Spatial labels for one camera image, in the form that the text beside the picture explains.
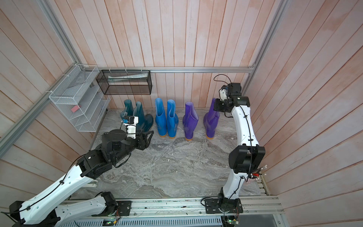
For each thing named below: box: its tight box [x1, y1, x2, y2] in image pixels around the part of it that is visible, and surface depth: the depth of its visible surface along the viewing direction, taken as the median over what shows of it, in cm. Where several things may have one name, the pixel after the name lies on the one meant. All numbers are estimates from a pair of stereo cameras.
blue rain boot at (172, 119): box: [166, 99, 180, 140], surface depth 90 cm
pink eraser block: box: [70, 104, 80, 113], surface depth 84 cm
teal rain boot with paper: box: [120, 99, 135, 120], surface depth 87 cm
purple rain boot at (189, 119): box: [182, 101, 199, 142], surface depth 87 cm
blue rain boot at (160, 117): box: [155, 97, 168, 138], surface depth 94 cm
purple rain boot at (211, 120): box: [203, 97, 220, 140], surface depth 91 cm
